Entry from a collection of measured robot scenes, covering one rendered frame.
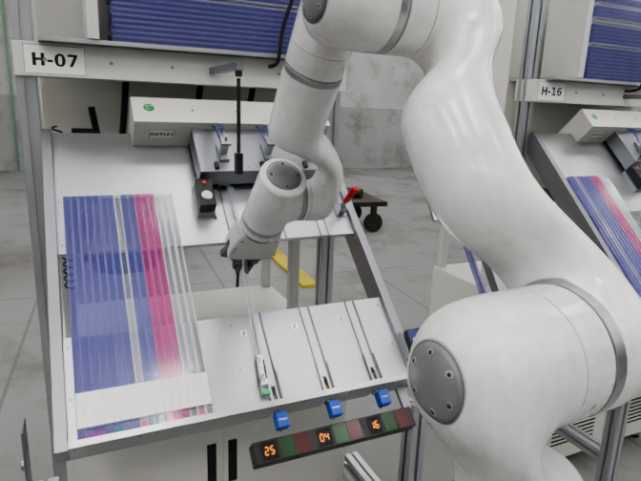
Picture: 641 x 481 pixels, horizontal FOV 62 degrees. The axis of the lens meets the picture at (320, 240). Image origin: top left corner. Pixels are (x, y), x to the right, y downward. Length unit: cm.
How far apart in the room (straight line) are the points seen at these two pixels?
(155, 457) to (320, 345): 51
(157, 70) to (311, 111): 60
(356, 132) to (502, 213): 1146
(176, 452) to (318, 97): 95
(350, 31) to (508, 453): 41
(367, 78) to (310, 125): 1123
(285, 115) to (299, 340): 50
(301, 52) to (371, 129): 1133
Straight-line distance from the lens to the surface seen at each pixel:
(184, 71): 135
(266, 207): 93
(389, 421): 114
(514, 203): 50
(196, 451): 144
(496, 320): 42
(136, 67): 134
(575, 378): 45
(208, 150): 129
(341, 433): 110
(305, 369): 110
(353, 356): 115
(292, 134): 83
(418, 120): 53
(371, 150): 1213
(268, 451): 105
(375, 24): 58
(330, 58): 77
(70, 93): 148
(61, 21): 150
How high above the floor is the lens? 127
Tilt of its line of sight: 14 degrees down
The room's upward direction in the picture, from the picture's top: 2 degrees clockwise
